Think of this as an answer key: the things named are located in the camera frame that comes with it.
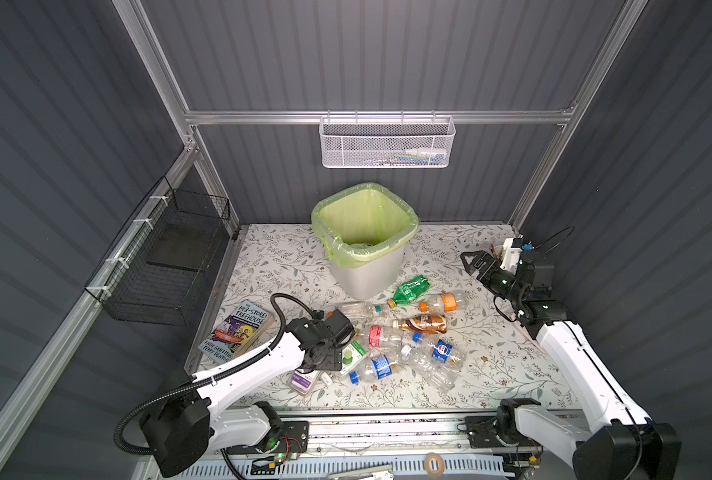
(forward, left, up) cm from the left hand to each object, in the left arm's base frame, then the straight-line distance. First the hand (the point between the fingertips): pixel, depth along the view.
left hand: (321, 360), depth 80 cm
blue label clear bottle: (-2, -16, -1) cm, 16 cm away
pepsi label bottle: (+1, -34, 0) cm, 34 cm away
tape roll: (-23, -27, -5) cm, 36 cm away
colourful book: (+11, +26, -4) cm, 29 cm away
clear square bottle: (+17, -13, -5) cm, 22 cm away
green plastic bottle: (+22, -28, -2) cm, 36 cm away
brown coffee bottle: (+9, -32, 0) cm, 33 cm away
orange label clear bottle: (+16, -39, -1) cm, 42 cm away
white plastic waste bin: (+28, -16, -3) cm, 33 cm away
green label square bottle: (+2, -9, -2) cm, 9 cm away
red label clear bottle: (+8, -18, -5) cm, 21 cm away
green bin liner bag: (+42, -12, +11) cm, 45 cm away
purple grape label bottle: (-6, +4, +1) cm, 7 cm away
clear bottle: (-6, -31, -1) cm, 31 cm away
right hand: (+16, -42, +19) cm, 49 cm away
